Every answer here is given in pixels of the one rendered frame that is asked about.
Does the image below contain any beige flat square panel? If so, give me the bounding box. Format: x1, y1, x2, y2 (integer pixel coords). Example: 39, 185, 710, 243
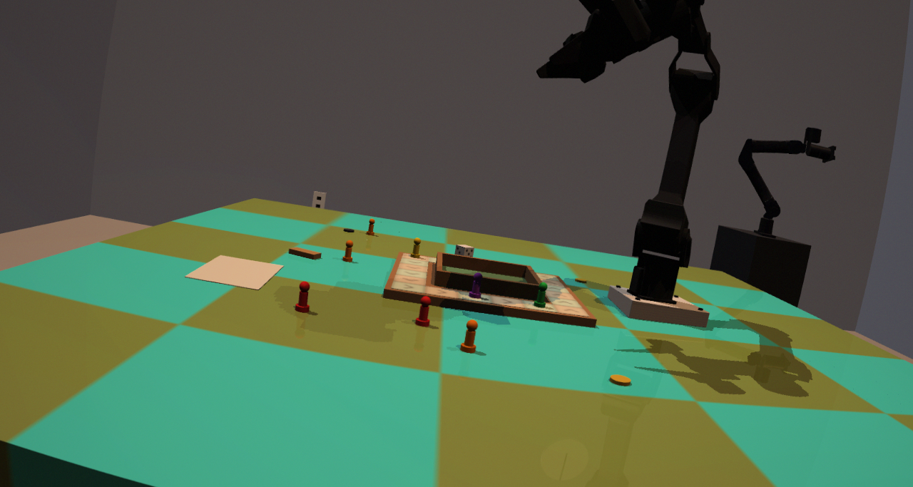
185, 255, 284, 290

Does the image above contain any red game pawn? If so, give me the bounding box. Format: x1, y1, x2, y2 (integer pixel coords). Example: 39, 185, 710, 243
416, 296, 431, 327
295, 282, 310, 312

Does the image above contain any green pawn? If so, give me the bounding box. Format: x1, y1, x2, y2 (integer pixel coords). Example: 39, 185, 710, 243
534, 282, 547, 307

